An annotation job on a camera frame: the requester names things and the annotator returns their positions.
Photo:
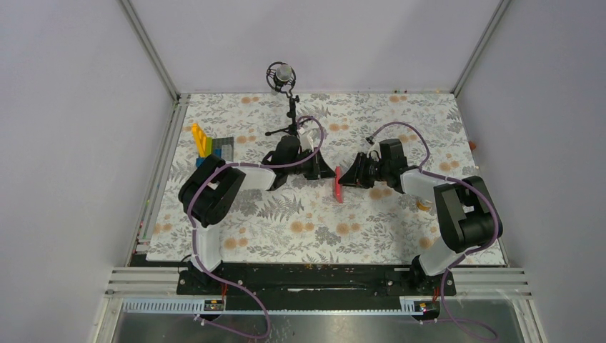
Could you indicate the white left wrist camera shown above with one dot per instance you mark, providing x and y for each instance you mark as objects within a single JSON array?
[{"x": 306, "y": 139}]

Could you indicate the grey microphone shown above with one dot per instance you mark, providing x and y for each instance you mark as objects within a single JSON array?
[{"x": 280, "y": 77}]

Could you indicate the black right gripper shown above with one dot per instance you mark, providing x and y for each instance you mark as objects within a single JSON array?
[{"x": 356, "y": 175}]

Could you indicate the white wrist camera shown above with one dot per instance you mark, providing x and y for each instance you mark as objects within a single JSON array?
[
  {"x": 374, "y": 152},
  {"x": 306, "y": 139}
]

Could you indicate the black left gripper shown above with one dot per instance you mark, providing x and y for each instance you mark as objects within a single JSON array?
[{"x": 319, "y": 170}]

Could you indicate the red pill organizer box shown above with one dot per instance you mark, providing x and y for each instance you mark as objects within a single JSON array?
[{"x": 337, "y": 186}]

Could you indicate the floral patterned mat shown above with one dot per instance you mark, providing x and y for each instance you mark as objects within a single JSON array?
[{"x": 302, "y": 221}]

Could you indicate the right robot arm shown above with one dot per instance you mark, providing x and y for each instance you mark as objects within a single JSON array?
[{"x": 466, "y": 216}]

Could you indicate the black microphone tripod stand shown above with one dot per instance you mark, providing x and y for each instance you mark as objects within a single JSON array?
[{"x": 292, "y": 128}]

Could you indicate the grey lego baseplate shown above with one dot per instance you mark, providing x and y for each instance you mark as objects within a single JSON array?
[{"x": 223, "y": 147}]

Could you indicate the yellow lego block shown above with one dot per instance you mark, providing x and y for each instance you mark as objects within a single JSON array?
[{"x": 202, "y": 141}]

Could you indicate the white pill bottle orange label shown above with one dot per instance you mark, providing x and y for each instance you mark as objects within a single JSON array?
[{"x": 423, "y": 204}]

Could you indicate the blue lego block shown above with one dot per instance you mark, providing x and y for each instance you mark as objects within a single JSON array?
[{"x": 199, "y": 161}]

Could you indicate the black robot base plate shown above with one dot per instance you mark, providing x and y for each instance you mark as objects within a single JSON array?
[{"x": 382, "y": 279}]

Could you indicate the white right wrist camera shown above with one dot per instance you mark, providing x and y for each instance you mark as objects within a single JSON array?
[{"x": 374, "y": 152}]

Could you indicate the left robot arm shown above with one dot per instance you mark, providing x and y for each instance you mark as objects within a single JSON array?
[{"x": 208, "y": 194}]

